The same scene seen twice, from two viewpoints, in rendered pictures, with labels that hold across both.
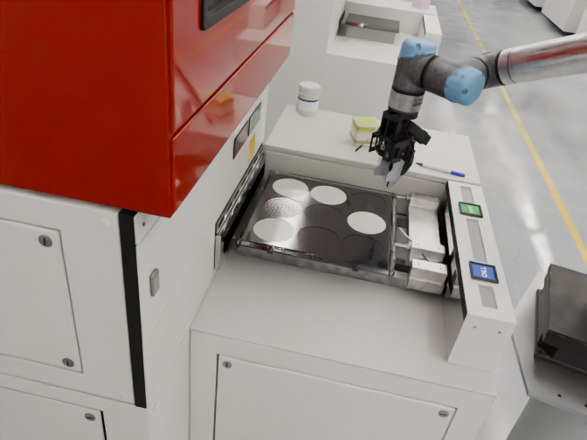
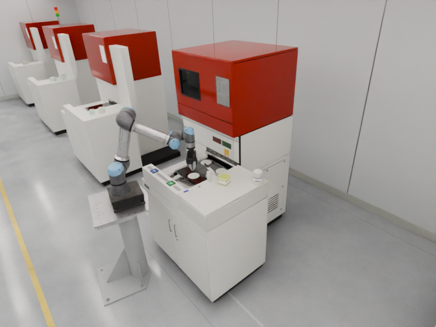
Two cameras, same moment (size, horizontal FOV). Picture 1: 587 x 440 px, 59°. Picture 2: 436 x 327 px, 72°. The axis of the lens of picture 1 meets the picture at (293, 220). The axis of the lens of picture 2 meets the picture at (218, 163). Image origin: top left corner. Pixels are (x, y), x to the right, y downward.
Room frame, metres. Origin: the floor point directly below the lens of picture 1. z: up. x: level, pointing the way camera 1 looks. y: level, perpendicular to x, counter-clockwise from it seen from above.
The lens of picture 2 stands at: (2.82, -1.56, 2.24)
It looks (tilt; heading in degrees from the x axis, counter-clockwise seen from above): 29 degrees down; 136
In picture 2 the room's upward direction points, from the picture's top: 3 degrees counter-clockwise
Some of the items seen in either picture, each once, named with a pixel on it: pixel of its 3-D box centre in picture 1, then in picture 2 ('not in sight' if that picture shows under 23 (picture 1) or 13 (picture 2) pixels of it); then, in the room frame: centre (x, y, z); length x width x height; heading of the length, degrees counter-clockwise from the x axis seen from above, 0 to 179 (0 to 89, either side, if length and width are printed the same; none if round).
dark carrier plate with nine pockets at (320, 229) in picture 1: (323, 216); (204, 170); (1.12, -0.08, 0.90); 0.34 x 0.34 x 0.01; 84
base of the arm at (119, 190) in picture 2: not in sight; (119, 186); (0.86, -0.73, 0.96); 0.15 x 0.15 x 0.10
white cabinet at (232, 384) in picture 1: (336, 336); (203, 224); (1.19, -0.19, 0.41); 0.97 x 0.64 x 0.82; 174
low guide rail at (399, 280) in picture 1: (337, 267); not in sight; (0.99, -0.12, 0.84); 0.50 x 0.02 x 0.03; 84
